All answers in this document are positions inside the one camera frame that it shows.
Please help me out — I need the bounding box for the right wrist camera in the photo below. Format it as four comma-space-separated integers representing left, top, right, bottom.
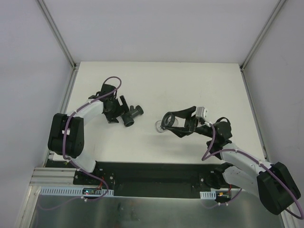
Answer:
195, 106, 208, 121

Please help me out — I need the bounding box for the right aluminium corner post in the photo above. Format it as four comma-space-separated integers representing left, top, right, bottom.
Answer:
239, 0, 287, 72

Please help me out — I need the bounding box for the white cable duct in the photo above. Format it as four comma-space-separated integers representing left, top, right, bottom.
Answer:
199, 190, 217, 200
40, 187, 114, 197

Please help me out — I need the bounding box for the aluminium frame rail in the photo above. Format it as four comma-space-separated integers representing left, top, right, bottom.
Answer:
29, 167, 76, 186

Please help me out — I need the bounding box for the left white cable duct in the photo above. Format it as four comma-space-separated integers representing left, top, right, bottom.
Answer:
40, 187, 114, 197

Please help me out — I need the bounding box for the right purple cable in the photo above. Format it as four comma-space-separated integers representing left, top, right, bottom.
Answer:
201, 121, 304, 220

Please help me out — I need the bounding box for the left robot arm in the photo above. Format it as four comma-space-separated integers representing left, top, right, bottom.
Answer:
47, 84, 130, 185

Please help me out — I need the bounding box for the grey pipe tee fitting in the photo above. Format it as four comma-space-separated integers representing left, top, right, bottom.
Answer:
121, 105, 144, 127

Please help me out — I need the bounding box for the right white cable duct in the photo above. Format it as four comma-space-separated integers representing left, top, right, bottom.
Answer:
199, 190, 217, 200

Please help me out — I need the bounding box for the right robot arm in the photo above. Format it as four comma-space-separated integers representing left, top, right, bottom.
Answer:
155, 106, 304, 219

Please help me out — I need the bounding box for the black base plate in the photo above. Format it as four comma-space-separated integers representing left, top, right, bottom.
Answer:
71, 161, 240, 198

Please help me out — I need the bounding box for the left aluminium corner post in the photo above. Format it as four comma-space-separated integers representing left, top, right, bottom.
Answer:
37, 0, 80, 71

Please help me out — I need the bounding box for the aluminium corner post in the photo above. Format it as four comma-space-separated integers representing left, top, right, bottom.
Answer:
37, 0, 80, 71
239, 0, 287, 72

